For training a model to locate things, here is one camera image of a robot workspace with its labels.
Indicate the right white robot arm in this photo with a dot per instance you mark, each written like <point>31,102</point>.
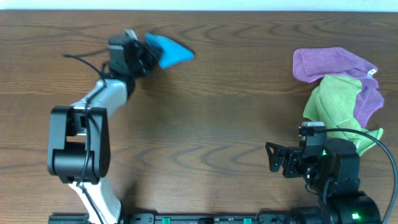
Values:
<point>330,167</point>

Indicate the green microfiber cloth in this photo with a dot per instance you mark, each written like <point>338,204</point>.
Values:
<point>332,102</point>

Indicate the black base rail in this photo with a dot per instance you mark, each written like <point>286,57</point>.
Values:
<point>148,218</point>

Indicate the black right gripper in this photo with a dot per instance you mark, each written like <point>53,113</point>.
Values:
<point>293,156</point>

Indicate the purple microfiber cloth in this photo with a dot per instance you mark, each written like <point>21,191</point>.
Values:
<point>310,65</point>

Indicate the blue microfiber cloth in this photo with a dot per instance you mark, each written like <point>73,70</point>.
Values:
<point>172,53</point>

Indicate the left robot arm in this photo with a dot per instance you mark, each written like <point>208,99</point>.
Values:
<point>79,151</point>

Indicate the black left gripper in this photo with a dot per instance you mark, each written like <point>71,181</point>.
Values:
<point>144,51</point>

